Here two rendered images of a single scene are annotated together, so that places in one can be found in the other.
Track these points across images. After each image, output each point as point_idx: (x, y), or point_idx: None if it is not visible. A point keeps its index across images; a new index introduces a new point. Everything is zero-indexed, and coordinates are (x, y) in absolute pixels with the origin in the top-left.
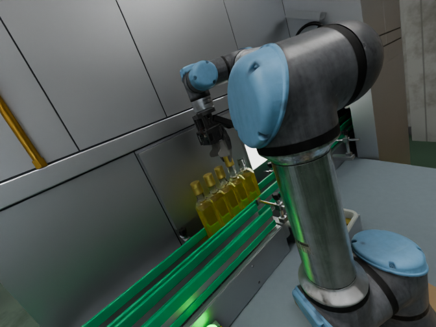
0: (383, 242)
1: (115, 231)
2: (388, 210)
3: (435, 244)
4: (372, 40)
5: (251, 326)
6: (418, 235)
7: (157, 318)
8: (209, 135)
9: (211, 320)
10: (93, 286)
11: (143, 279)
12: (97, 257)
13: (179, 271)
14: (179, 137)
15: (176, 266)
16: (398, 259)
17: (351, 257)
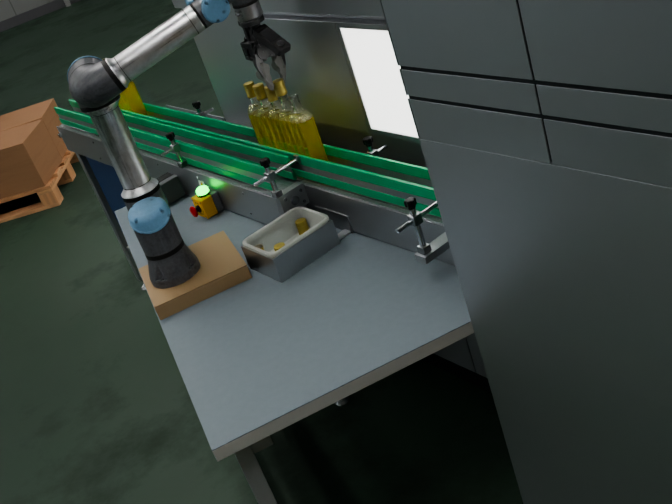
0: (147, 207)
1: (245, 71)
2: (301, 306)
3: (231, 322)
4: (69, 88)
5: (224, 222)
6: (249, 316)
7: (189, 147)
8: (244, 49)
9: (214, 188)
10: (237, 100)
11: (232, 125)
12: (237, 81)
13: (223, 140)
14: (275, 21)
15: (253, 141)
16: (132, 209)
17: (120, 177)
